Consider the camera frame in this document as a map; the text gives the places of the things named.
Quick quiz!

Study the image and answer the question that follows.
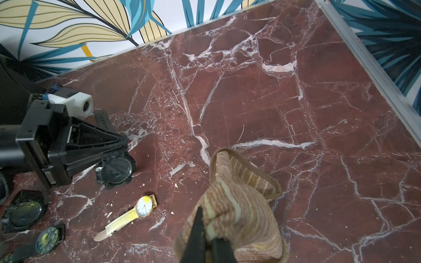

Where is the beige striped cloth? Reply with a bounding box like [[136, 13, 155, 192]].
[[175, 148, 289, 263]]

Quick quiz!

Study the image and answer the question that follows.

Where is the cream strap watch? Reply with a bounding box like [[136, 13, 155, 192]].
[[94, 195, 158, 242]]

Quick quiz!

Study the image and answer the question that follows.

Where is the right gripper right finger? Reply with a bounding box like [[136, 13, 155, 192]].
[[210, 238, 237, 263]]

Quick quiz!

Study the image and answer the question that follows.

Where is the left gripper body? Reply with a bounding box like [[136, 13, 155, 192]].
[[1, 100, 128, 188]]

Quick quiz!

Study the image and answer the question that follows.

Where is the small olive watch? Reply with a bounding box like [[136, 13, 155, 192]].
[[1, 222, 66, 263]]

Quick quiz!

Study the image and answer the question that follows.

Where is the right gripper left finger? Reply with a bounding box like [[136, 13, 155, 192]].
[[180, 207, 206, 263]]

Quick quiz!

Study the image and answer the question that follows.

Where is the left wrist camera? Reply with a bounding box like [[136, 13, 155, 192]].
[[42, 84, 94, 118]]

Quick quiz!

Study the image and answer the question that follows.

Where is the black coiled watch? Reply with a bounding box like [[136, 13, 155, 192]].
[[1, 190, 47, 233]]

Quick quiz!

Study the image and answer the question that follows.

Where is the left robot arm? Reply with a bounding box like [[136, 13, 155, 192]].
[[1, 65, 136, 188]]

